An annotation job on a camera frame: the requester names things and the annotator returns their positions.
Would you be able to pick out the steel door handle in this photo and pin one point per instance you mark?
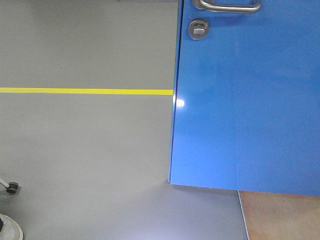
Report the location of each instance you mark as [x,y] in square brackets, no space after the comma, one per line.
[212,6]

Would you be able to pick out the grey office chair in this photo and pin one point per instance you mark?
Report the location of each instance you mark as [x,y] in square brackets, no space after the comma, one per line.
[11,187]

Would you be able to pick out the plywood base platform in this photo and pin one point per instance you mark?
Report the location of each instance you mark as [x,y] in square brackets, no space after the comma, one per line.
[275,216]

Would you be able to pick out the steel door lock cylinder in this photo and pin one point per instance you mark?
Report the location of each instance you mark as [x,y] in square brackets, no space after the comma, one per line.
[198,29]

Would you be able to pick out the blue door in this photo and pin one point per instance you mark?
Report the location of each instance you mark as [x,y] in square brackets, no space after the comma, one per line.
[247,100]

